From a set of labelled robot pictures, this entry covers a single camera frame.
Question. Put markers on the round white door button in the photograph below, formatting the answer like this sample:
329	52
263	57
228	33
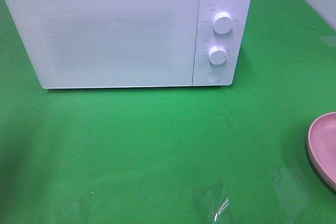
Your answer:
213	76

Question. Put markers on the white microwave knob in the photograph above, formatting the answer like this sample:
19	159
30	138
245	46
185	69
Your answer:
217	55
222	22

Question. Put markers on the white microwave door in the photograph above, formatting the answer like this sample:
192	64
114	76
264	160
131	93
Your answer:
108	43

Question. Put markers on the pink round plate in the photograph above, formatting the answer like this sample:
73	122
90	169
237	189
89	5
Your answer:
321	147

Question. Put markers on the white microwave oven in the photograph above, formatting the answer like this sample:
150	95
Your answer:
206	38

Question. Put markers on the clear tape patch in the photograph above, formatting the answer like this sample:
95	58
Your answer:
290	189
211	204

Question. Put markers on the clear tape patch right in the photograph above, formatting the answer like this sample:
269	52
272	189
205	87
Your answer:
290	189

